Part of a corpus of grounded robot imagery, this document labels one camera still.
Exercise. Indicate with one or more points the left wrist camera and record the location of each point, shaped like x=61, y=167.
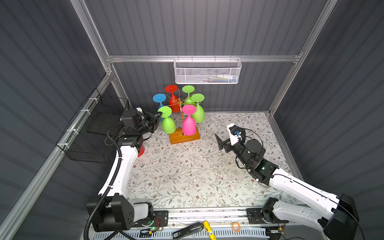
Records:
x=140, y=113

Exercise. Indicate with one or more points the green wine glass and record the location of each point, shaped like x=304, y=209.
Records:
x=199, y=115
x=168, y=124
x=188, y=89

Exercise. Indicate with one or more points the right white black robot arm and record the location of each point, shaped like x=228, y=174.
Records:
x=335, y=216

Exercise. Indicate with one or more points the white wire wall basket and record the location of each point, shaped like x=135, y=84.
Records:
x=207, y=70

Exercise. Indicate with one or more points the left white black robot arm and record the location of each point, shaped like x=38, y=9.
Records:
x=110, y=210

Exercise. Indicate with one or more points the pink wine glass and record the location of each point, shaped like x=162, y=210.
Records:
x=189, y=124

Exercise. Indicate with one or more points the blue wine glass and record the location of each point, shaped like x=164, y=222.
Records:
x=160, y=98

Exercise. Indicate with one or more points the yellow glue tube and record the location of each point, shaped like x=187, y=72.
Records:
x=209, y=230

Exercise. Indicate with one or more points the black wire wall basket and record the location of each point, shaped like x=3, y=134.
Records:
x=86, y=140

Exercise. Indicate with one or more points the wooden base wire glass rack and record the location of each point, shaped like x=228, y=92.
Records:
x=178, y=137

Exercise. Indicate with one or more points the red pencil cup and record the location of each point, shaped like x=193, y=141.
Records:
x=141, y=150

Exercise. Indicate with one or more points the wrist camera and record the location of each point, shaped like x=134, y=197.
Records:
x=234, y=133
x=140, y=113

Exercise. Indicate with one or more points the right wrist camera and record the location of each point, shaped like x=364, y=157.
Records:
x=234, y=133

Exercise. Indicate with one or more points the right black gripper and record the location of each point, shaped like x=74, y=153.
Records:
x=226, y=143

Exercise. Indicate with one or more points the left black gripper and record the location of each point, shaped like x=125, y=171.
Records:
x=153, y=119

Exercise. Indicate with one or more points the black stapler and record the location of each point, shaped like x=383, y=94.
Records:
x=187, y=231

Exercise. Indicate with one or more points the red wine glass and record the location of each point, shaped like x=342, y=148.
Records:
x=174, y=102

